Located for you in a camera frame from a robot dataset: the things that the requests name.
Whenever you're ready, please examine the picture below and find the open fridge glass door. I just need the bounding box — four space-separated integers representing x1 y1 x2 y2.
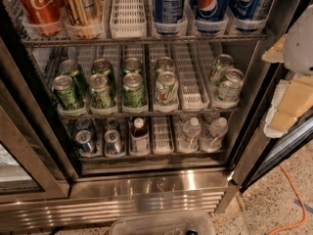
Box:
232 64 313 193

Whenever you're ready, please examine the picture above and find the blue Pepsi can right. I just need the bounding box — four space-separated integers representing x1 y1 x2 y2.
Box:
229 0 273 32

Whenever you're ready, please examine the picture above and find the silver can bottom left front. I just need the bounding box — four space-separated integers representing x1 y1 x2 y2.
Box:
75 130 95 154

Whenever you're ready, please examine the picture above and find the empty white shelf tray bottom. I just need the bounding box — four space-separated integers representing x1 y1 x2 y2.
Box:
153 117 174 155

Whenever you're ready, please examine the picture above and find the clear water bottle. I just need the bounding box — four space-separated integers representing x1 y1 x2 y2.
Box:
201 117 228 152
179 117 201 153

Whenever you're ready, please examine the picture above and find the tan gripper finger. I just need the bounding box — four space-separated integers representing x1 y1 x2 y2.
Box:
262 35 287 64
264 76 313 138

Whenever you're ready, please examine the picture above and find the silver can right front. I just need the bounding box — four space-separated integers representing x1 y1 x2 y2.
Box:
217 69 244 102

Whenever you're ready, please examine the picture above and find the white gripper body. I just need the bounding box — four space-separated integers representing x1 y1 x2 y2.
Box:
283 5 313 75

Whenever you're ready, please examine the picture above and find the empty white shelf tray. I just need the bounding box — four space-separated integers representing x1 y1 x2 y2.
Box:
171 44 209 111
110 0 147 38
153 117 174 155

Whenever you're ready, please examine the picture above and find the silver can right back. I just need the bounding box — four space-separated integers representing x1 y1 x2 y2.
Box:
209 54 234 86

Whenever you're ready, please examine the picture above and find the green can back left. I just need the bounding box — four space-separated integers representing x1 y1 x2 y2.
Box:
59 60 87 97

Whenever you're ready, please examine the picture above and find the clear plastic bin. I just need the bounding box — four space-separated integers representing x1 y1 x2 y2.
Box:
110 211 216 235

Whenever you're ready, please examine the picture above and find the empty white shelf tray top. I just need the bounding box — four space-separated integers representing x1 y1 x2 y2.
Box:
110 0 147 38

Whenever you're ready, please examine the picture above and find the blue pepsi can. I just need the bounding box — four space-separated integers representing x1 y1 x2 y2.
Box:
153 0 185 35
229 0 273 32
195 0 229 33

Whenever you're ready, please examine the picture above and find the blue Pepsi can middle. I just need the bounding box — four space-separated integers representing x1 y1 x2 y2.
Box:
195 0 229 33

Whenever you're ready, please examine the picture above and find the white diet can front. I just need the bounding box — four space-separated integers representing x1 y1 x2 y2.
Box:
156 71 178 106

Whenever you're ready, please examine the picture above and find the white diet can back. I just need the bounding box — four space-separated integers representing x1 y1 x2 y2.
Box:
155 56 175 76

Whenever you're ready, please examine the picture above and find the green can front left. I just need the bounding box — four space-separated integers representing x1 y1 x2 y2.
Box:
52 75 84 111

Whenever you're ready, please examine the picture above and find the silver can bottom left back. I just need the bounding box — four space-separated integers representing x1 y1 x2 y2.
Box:
76 118 93 132

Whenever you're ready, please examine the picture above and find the brown juice bottle white cap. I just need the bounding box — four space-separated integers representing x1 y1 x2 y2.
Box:
131 117 150 156

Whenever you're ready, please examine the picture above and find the silver can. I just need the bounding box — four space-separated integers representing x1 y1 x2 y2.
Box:
76 118 93 132
105 129 123 157
75 130 95 154
209 54 234 86
217 69 244 102
105 118 119 130

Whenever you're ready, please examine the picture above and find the green can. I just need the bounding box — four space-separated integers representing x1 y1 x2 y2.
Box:
122 57 142 74
91 59 115 89
88 73 114 110
123 72 146 108
52 75 84 111
59 60 87 97

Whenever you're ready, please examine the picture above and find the white diet can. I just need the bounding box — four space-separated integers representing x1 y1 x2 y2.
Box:
156 71 178 106
155 56 175 76

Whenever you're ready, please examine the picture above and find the empty white shelf tray middle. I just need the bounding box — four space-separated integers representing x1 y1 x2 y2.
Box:
171 44 209 111

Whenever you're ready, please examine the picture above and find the red Coca-Cola can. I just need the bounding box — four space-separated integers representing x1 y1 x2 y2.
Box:
19 0 61 37

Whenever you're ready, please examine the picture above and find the orange power cable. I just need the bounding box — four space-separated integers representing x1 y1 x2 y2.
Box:
267 164 308 235

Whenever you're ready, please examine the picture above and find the blue Pepsi can left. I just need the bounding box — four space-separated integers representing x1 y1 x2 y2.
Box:
153 0 185 35

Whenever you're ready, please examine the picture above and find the gold soda can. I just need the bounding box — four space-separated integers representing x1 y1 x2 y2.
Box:
65 0 102 39

